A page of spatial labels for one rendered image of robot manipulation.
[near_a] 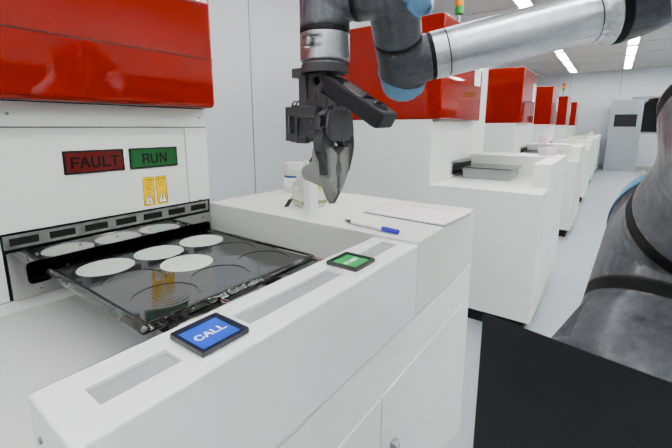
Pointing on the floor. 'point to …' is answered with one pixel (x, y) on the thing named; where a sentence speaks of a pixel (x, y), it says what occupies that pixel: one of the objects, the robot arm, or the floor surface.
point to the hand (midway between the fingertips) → (335, 196)
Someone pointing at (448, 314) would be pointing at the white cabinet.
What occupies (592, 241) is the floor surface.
